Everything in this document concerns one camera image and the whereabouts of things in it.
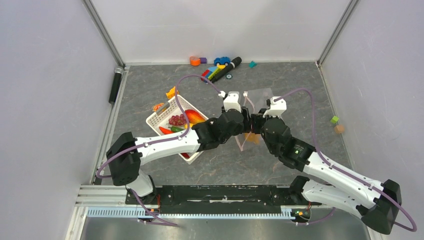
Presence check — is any purple toy grape bunch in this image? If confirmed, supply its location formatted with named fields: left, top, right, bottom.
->
left=168, top=114, right=187, bottom=127

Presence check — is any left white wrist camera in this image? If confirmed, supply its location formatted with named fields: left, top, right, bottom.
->
left=218, top=91, right=242, bottom=113

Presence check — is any teal toy block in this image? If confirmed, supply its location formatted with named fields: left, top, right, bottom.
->
left=249, top=60, right=257, bottom=68

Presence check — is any clear zip top bag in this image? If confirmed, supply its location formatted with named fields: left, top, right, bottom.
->
left=234, top=87, right=273, bottom=152

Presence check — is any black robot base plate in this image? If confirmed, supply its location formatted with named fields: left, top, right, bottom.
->
left=140, top=176, right=309, bottom=215

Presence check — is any black microphone on table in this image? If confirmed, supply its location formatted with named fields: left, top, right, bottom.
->
left=210, top=56, right=242, bottom=83

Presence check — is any white perforated plastic basket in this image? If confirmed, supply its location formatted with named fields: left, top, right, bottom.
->
left=146, top=94, right=210, bottom=166

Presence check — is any blue toy car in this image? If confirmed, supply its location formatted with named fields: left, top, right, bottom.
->
left=213, top=56, right=231, bottom=66

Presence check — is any white slotted cable duct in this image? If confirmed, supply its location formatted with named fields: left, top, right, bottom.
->
left=86, top=207, right=295, bottom=220

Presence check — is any multicolour toy block stack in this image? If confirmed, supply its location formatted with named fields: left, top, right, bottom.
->
left=201, top=65, right=226, bottom=83

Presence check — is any orange toy peeled tangerine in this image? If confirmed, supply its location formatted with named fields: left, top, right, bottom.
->
left=152, top=102, right=164, bottom=112

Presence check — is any red yellow toy mango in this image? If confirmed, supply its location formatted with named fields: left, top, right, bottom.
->
left=184, top=109, right=206, bottom=125

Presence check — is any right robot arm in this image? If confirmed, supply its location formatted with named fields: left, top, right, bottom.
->
left=249, top=113, right=402, bottom=235

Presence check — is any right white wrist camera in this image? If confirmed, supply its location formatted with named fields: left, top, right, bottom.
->
left=263, top=96, right=287, bottom=118

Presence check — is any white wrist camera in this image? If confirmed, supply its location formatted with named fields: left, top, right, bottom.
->
left=218, top=91, right=242, bottom=113
left=263, top=96, right=287, bottom=118

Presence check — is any black microphone by wall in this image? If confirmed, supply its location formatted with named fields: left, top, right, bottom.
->
left=108, top=66, right=124, bottom=105

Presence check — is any brown toy ball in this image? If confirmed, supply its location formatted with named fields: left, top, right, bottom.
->
left=334, top=124, right=345, bottom=134

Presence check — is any orange toy carrot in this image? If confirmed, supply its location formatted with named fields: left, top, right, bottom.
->
left=158, top=126, right=174, bottom=135

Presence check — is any green toy cube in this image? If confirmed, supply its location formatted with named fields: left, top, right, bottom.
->
left=330, top=115, right=340, bottom=125

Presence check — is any yellow toy fruit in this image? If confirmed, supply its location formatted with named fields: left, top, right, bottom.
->
left=184, top=122, right=194, bottom=129

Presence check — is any red toy chili pepper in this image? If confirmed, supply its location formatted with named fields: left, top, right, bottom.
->
left=181, top=153, right=190, bottom=159

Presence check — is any orange toy building block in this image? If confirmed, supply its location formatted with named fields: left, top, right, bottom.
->
left=166, top=86, right=179, bottom=100

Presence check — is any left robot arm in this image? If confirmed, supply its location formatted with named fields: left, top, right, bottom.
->
left=106, top=107, right=251, bottom=204

